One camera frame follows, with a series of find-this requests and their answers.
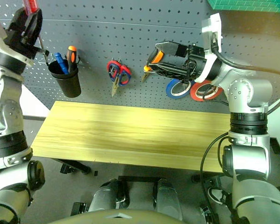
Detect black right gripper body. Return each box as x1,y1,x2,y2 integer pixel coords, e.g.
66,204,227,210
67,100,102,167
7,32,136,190
176,43,205,83

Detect red handled scissors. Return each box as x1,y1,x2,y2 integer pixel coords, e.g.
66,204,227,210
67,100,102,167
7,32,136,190
106,59,132,98

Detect red handled screwdriver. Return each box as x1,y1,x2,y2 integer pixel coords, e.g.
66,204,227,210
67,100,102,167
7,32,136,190
22,0,50,65

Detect blue tape roll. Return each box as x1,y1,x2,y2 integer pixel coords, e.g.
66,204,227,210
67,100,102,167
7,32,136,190
166,78,192,99

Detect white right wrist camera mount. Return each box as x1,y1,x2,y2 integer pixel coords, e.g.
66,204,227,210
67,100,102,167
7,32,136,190
195,13,224,84

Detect black floor bracket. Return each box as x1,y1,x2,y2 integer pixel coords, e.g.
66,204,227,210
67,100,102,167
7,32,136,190
200,204,221,224
70,202,88,217

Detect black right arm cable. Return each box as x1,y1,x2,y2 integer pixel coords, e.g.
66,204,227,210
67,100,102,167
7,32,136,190
199,38,280,210

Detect black metal frame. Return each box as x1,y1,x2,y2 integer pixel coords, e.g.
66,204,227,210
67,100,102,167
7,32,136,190
118,175,166,209

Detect grey metal pegboard wall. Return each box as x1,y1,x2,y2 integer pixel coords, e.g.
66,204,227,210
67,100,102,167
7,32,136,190
0,0,280,115

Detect wide red tape roll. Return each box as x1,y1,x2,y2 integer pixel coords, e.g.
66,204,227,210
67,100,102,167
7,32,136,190
189,80,224,102

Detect dark rounded robot torso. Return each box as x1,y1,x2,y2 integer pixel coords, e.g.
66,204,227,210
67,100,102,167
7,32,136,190
48,208,186,224

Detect blue handled screwdriver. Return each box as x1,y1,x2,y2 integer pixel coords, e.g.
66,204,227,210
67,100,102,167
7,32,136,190
53,52,70,75

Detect black table leg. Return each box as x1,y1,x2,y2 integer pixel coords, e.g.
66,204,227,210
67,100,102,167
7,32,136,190
51,158,91,175
191,171,225,185

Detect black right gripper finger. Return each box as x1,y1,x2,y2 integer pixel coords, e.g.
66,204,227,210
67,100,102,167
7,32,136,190
147,62,190,79
154,41,180,57

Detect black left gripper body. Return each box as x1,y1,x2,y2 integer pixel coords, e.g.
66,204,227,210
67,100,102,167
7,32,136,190
3,22,39,59

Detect grey rounded robot leg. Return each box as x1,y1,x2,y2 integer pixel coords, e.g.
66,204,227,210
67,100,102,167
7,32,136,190
88,178,122,212
154,179,184,221

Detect black cup holder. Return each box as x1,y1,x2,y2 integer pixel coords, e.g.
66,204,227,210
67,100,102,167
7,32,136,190
48,59,82,98

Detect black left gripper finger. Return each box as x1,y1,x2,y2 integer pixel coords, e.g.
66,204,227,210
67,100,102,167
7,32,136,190
8,6,30,30
26,8,43,48

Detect orange black handled screwdriver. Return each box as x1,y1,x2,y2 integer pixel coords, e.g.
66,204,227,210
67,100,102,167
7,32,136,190
67,45,78,74

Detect green brick pattern box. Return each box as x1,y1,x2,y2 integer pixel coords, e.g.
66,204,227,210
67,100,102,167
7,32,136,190
206,0,280,12

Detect orange black pliers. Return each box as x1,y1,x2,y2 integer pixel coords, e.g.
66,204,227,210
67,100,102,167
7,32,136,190
141,50,165,83

